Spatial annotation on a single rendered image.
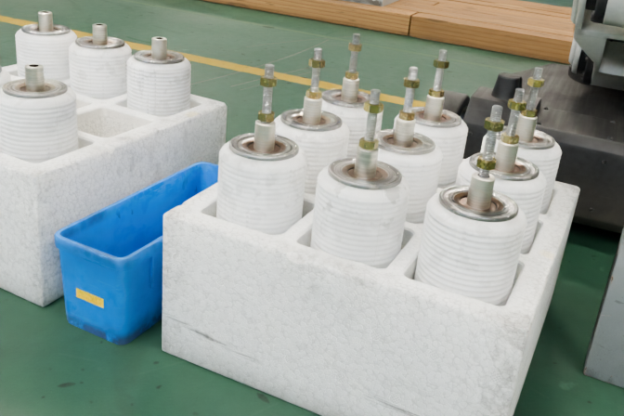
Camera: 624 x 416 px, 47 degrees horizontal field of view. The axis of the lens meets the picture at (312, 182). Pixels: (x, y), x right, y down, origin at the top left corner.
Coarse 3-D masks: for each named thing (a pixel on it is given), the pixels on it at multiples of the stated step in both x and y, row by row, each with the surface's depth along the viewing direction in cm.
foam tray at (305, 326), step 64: (576, 192) 93; (192, 256) 77; (256, 256) 73; (320, 256) 71; (192, 320) 80; (256, 320) 76; (320, 320) 72; (384, 320) 69; (448, 320) 66; (512, 320) 64; (256, 384) 79; (320, 384) 75; (384, 384) 71; (448, 384) 68; (512, 384) 65
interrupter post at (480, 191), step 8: (472, 176) 68; (472, 184) 68; (480, 184) 67; (488, 184) 67; (472, 192) 68; (480, 192) 67; (488, 192) 67; (472, 200) 68; (480, 200) 68; (488, 200) 68; (480, 208) 68
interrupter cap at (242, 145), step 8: (240, 136) 79; (248, 136) 80; (280, 136) 80; (232, 144) 77; (240, 144) 77; (248, 144) 78; (280, 144) 78; (288, 144) 78; (296, 144) 78; (240, 152) 75; (248, 152) 75; (256, 152) 75; (264, 152) 76; (272, 152) 76; (280, 152) 76; (288, 152) 76; (296, 152) 76; (256, 160) 74; (264, 160) 74; (272, 160) 74; (280, 160) 75
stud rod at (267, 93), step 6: (270, 66) 74; (270, 72) 74; (270, 78) 74; (264, 90) 75; (270, 90) 75; (264, 96) 75; (270, 96) 75; (264, 102) 75; (270, 102) 75; (264, 108) 75; (270, 108) 76
